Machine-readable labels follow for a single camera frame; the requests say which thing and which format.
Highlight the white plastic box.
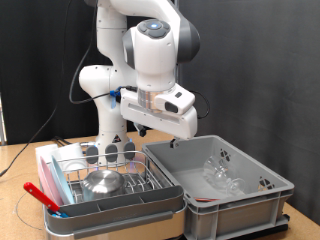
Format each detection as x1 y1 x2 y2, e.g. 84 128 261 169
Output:
34 143 61 168

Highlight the blue handled utensil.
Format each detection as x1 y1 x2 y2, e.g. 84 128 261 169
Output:
50 209 70 219

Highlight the black backdrop curtain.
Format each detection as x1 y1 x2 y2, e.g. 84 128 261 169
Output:
0 0 175 146

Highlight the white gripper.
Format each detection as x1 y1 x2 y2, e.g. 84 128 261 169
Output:
119 83 198 150

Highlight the long black cable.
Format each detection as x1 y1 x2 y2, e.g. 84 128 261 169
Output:
0 0 73 179

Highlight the grey plastic crate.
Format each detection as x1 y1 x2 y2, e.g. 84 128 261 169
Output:
141 134 296 240

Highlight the grey dish rack base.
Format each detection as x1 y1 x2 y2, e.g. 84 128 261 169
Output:
42 151 188 240

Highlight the steel wire dish rack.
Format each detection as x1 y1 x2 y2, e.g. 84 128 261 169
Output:
54 150 167 205

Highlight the pink plate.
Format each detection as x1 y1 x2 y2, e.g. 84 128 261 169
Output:
38 155 64 207

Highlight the dark grey backdrop curtain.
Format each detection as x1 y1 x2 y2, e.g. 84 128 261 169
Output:
178 0 320 226

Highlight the grey metal post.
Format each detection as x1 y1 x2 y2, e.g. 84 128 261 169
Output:
172 0 183 127
0 93 7 146

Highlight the white plastic mug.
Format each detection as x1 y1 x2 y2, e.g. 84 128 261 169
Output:
54 142 88 173

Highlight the light blue plate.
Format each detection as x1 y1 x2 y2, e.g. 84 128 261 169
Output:
49 154 76 205

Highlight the blue wrist camera bracket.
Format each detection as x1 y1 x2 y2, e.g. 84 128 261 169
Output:
109 86 123 110

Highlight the thin wire loop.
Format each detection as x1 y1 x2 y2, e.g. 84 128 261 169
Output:
14 191 46 232

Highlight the clear wine glass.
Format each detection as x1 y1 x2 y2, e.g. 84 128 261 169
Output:
202 154 247 197

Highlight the red handled utensil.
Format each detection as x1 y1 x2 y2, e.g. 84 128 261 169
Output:
22 181 64 215

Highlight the stainless steel pot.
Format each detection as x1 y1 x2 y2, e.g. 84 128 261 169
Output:
80 169 126 202

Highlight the black cable bundle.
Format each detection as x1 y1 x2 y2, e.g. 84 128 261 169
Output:
51 134 73 147

